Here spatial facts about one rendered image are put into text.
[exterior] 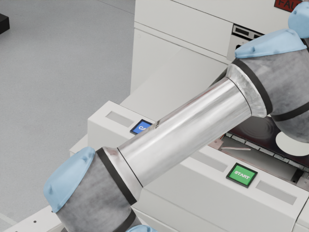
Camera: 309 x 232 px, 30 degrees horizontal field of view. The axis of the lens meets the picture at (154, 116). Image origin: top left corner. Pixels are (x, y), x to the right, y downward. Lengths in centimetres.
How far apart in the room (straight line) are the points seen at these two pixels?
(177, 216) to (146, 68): 79
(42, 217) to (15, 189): 119
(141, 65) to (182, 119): 112
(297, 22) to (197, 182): 44
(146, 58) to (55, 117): 95
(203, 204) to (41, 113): 170
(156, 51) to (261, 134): 64
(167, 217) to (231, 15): 69
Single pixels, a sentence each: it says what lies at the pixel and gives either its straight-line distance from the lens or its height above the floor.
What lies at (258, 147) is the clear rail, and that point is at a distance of 151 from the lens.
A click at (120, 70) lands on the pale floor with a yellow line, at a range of 324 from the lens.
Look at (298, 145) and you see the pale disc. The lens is 155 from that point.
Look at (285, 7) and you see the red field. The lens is 175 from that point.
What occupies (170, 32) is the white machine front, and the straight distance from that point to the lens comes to 198.
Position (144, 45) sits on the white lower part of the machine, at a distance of 206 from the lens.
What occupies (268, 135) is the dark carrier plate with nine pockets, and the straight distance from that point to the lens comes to 156.
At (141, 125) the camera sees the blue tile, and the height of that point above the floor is 96.
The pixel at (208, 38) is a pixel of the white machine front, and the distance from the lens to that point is 191.
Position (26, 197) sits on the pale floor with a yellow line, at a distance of 255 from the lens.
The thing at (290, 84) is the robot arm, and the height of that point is 131.
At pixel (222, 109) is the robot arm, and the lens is 101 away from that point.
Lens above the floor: 189
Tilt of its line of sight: 40 degrees down
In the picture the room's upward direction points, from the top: 6 degrees clockwise
